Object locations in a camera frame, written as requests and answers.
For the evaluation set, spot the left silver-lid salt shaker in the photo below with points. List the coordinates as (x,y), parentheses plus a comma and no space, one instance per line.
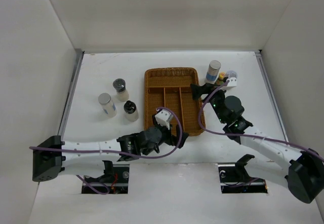
(107,104)

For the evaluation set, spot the far red-label spice jar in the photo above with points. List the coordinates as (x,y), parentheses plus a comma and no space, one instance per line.
(231,74)

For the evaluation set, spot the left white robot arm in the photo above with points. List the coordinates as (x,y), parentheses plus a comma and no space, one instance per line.
(55,156)

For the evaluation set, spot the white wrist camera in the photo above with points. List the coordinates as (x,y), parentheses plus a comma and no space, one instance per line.
(230,83)
(163,118)

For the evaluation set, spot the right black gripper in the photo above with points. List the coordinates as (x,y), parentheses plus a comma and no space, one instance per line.
(197,90)

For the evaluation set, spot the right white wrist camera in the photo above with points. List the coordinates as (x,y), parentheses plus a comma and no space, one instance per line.
(230,83)

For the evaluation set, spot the yellow-cap red sauce bottle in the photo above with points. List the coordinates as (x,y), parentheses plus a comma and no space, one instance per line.
(220,79)

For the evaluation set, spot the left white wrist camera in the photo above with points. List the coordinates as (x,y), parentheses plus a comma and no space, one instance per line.
(163,118)

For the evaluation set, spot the brown wicker tray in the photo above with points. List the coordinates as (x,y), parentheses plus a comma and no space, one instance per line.
(170,87)

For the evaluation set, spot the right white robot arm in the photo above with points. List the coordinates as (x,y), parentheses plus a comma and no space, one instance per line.
(299,169)

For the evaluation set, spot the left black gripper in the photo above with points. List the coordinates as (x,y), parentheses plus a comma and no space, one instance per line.
(172,140)

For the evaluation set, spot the right silver-lid salt shaker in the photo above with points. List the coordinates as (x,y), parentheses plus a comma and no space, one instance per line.
(212,72)

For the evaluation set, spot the clear-lid white spice jar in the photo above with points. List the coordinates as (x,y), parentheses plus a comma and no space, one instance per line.
(121,91)

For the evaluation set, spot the silver-lid salt shaker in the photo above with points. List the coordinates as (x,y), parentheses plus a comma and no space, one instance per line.
(212,72)
(107,104)

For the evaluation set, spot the black-cap white spice jar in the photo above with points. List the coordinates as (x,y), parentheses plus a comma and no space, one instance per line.
(131,112)

